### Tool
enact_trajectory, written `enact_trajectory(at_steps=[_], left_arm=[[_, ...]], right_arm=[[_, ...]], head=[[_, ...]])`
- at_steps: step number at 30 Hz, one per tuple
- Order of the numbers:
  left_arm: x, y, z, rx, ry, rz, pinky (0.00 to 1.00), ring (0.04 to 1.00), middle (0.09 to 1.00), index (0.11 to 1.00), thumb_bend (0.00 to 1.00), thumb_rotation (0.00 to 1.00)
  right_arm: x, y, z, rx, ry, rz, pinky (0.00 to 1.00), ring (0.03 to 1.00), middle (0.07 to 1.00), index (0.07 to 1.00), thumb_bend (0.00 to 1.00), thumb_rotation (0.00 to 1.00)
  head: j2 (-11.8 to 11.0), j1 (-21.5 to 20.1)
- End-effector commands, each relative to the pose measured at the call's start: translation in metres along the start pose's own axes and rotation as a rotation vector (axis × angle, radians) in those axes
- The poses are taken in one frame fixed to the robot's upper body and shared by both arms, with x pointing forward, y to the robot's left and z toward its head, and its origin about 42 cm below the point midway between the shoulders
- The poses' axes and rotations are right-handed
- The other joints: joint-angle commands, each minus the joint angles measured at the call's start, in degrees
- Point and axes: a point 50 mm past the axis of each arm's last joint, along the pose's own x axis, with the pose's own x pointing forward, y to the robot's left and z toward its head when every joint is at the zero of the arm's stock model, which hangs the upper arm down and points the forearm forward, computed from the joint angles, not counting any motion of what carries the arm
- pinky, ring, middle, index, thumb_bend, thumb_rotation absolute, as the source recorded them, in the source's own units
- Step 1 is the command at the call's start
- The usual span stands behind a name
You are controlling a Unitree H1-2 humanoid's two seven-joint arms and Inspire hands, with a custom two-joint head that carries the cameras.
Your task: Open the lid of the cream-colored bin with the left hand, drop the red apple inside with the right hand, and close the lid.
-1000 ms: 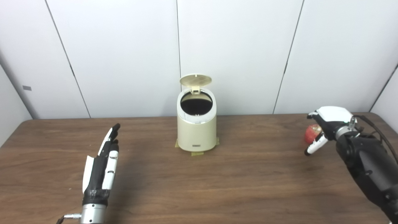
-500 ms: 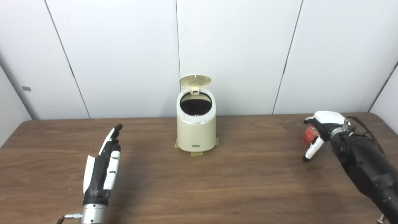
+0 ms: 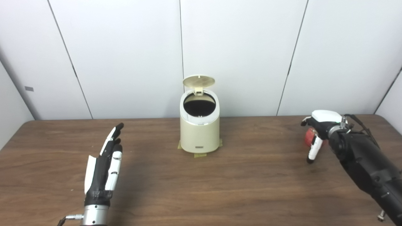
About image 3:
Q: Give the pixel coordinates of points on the small grey wall label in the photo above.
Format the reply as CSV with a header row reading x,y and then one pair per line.
x,y
29,88

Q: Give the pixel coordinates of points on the red apple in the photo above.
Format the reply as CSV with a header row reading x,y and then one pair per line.
x,y
308,137

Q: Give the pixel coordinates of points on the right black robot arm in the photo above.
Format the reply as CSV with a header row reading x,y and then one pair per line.
x,y
364,160

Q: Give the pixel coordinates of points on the round cream bin lid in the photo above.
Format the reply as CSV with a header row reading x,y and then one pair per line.
x,y
198,81

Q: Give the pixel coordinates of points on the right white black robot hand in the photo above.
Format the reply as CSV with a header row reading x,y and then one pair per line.
x,y
325,119

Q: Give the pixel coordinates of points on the cream-colored bin body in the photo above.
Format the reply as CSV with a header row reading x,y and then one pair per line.
x,y
200,135

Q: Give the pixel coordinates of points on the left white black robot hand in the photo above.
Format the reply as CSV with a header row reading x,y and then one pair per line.
x,y
100,175

